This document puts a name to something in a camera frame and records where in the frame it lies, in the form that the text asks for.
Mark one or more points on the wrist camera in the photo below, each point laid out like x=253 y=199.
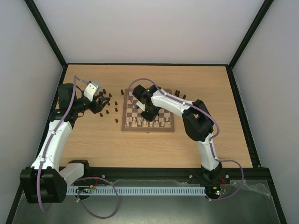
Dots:
x=140 y=105
x=92 y=89

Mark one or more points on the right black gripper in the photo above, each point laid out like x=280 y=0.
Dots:
x=150 y=115

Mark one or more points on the white slotted cable duct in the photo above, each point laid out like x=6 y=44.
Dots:
x=138 y=191

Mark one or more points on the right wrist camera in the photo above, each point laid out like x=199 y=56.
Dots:
x=140 y=105

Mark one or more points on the wooden chess board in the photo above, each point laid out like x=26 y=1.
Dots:
x=130 y=110

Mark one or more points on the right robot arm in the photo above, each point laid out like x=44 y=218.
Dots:
x=197 y=122

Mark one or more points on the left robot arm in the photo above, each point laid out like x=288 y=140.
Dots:
x=43 y=181

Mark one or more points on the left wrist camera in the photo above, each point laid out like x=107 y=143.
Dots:
x=92 y=89

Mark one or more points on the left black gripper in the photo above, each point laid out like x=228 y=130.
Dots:
x=98 y=107

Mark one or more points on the black frame rail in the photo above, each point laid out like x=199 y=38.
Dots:
x=189 y=175

